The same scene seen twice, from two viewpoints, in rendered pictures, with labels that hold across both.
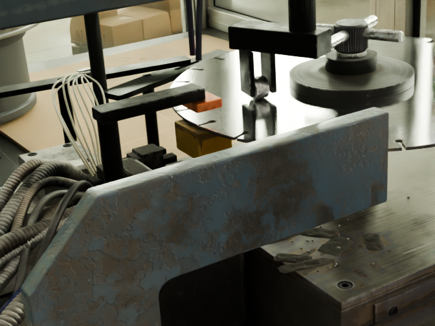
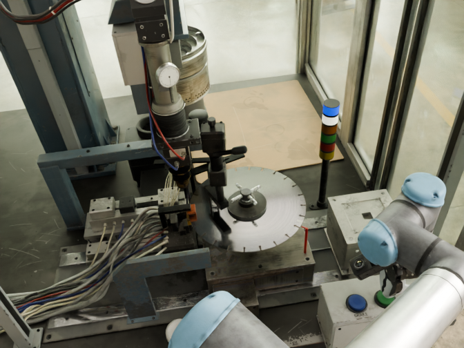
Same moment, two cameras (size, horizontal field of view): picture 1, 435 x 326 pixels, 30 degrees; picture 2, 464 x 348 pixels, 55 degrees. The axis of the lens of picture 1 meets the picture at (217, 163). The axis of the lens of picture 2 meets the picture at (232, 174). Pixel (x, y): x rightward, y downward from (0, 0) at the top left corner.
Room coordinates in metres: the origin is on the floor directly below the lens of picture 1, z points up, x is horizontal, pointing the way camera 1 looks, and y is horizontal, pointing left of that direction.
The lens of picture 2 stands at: (-0.10, -0.47, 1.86)
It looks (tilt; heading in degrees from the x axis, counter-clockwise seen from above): 42 degrees down; 25
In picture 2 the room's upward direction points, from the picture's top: 5 degrees counter-clockwise
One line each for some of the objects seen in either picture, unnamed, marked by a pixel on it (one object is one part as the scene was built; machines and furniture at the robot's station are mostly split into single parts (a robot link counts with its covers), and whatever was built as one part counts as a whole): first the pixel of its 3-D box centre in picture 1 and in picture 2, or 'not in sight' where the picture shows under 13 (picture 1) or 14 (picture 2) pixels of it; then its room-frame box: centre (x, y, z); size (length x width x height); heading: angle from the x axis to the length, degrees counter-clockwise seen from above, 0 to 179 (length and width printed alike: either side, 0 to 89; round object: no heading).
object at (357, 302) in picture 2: not in sight; (356, 304); (0.52, -0.47, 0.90); 0.04 x 0.04 x 0.02
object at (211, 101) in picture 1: (160, 136); (178, 215); (0.60, 0.04, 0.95); 0.10 x 0.03 x 0.07; 120
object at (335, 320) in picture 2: not in sight; (378, 310); (0.57, -0.52, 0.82); 0.28 x 0.11 x 0.15; 120
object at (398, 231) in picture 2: not in sight; (398, 238); (0.47, -0.51, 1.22); 0.11 x 0.11 x 0.08; 64
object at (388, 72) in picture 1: (351, 67); (246, 201); (0.70, -0.13, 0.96); 0.11 x 0.11 x 0.03
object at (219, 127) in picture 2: not in sight; (215, 152); (0.64, -0.08, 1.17); 0.06 x 0.05 x 0.20; 111
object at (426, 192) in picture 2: not in sight; (418, 204); (0.56, -0.54, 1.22); 0.09 x 0.08 x 0.11; 154
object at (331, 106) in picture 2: not in sight; (331, 107); (0.96, -0.29, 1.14); 0.05 x 0.04 x 0.03; 30
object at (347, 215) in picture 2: not in sight; (364, 233); (0.82, -0.45, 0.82); 0.18 x 0.18 x 0.15; 30
